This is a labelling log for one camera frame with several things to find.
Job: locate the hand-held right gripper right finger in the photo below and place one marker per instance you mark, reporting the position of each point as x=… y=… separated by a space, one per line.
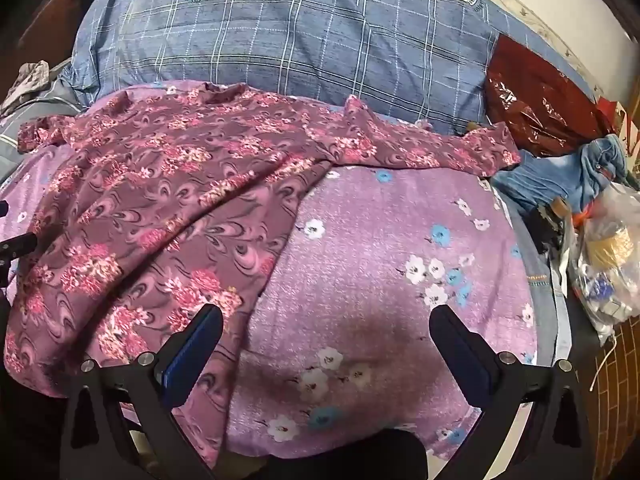
x=465 y=355

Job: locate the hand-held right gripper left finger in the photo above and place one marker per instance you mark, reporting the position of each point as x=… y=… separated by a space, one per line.
x=196 y=349

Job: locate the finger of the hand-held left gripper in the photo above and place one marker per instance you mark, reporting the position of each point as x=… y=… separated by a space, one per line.
x=2 y=208
x=18 y=246

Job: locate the maroon floral garment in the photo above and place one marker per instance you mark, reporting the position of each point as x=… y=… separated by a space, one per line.
x=150 y=195

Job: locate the grey striped bedding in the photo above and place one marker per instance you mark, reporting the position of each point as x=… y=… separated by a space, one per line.
x=45 y=115

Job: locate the light denim garment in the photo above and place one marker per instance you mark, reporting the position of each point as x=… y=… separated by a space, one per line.
x=547 y=290

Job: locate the purple floral blanket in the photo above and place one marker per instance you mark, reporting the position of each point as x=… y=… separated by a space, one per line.
x=380 y=270

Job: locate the grey crumpled cloth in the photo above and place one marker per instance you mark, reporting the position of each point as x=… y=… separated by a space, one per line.
x=31 y=80

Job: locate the clear plastic bag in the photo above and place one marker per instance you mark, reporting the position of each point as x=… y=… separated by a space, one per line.
x=607 y=260

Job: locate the dark brown cushion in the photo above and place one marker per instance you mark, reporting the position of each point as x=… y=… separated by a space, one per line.
x=65 y=30

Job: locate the blue denim jeans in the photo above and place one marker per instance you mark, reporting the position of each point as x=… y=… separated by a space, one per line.
x=560 y=175

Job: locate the red plastic bag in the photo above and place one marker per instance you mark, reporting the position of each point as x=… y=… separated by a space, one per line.
x=537 y=95

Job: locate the blue plaid quilt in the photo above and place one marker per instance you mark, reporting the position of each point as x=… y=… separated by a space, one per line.
x=300 y=30

